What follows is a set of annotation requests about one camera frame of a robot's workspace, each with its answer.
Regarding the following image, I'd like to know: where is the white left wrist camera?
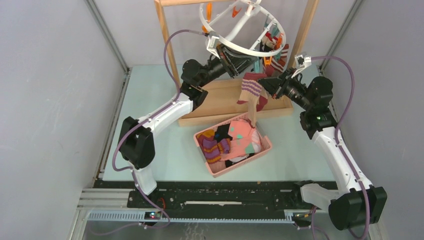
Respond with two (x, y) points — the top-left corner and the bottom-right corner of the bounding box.
(206, 32), (220, 57)

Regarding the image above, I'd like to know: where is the orange front clothespin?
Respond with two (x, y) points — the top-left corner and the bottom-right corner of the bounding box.
(262, 56), (273, 68)

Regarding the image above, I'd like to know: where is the wooden hanger stand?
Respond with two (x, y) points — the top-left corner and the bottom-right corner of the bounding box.
(154, 0), (319, 127)

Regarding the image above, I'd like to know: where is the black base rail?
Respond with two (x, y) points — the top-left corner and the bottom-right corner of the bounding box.
(127, 179), (319, 220)

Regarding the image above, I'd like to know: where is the beige red striped sock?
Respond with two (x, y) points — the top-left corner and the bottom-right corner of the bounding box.
(256, 92), (268, 112)

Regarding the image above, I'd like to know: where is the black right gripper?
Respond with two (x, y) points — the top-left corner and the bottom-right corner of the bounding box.
(258, 67), (313, 111)

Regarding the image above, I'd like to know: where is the orange cuffed grey sock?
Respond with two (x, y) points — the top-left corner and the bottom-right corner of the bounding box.
(270, 43), (289, 73)

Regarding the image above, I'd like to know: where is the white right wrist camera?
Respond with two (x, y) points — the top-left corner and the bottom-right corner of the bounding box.
(291, 52), (312, 78)

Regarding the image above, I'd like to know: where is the pink mint sock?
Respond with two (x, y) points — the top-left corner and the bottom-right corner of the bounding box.
(221, 119), (262, 163)

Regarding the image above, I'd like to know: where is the white round clip hanger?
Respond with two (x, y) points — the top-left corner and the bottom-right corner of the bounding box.
(198, 0), (287, 58)

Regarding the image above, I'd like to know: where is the orange clothespin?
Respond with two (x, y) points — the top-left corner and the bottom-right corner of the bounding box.
(206, 2), (213, 23)
(262, 56), (273, 68)

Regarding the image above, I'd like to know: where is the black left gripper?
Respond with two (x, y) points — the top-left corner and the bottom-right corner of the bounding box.
(198, 44), (258, 89)

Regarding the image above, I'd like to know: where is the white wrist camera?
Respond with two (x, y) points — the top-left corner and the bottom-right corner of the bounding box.
(206, 32), (220, 57)
(291, 52), (312, 78)

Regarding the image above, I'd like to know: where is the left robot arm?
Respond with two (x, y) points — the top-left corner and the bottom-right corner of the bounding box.
(115, 44), (259, 208)

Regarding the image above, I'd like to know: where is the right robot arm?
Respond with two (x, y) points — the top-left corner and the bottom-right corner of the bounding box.
(258, 68), (388, 230)

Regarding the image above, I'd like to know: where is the purple striped sock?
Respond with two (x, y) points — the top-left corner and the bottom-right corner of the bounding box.
(195, 129), (232, 165)

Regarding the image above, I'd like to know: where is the teal left clothespin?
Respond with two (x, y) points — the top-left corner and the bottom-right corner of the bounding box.
(252, 59), (262, 74)

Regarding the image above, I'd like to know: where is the pink plastic basket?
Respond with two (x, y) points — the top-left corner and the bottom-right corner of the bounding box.
(193, 113), (273, 178)

